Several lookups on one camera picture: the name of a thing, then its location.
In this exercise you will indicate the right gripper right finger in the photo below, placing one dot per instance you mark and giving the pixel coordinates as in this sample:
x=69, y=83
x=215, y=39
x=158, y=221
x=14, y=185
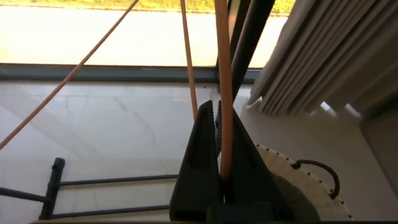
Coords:
x=252, y=180

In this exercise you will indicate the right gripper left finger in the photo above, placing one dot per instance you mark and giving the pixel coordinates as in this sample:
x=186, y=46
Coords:
x=196, y=174

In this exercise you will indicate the white laundry basket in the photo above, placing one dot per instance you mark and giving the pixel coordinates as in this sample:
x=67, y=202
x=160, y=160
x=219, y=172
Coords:
x=306, y=183

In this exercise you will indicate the black clothes rack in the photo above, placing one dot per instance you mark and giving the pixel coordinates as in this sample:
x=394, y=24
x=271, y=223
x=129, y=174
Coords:
x=53, y=186

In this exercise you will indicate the window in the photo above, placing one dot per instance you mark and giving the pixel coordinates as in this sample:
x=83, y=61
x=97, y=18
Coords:
x=109, y=74

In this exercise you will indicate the beige curtain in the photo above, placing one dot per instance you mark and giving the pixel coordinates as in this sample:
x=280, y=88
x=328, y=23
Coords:
x=326, y=56

